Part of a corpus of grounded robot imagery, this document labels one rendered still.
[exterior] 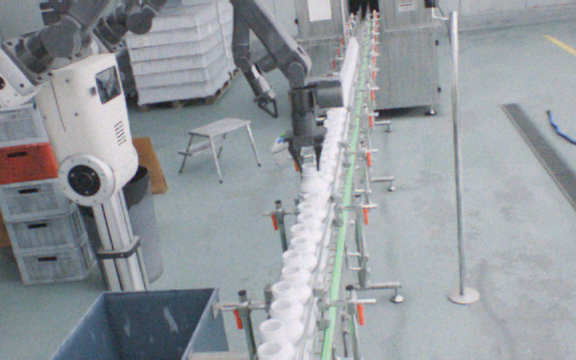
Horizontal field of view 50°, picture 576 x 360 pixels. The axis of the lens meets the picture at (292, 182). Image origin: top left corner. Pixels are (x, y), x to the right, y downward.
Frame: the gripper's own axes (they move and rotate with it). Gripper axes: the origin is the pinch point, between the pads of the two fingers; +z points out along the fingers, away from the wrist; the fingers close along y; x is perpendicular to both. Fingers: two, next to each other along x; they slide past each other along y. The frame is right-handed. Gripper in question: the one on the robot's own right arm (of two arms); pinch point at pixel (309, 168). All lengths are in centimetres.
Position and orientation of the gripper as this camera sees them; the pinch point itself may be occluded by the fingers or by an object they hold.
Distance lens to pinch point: 149.7
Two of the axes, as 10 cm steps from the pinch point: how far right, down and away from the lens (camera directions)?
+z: 1.2, 9.3, 3.5
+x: 1.3, -3.6, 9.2
